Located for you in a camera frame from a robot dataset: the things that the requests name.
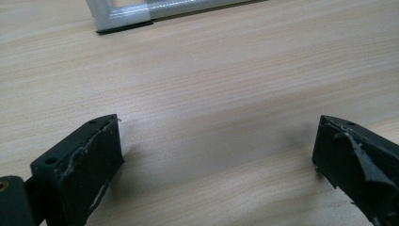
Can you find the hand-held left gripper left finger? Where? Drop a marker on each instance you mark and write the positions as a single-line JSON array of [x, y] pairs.
[[81, 169]]

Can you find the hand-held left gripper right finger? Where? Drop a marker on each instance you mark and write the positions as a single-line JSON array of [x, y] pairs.
[[357, 166]]

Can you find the grey metal two-tier shoe rack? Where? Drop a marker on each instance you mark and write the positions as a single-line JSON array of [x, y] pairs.
[[131, 14]]

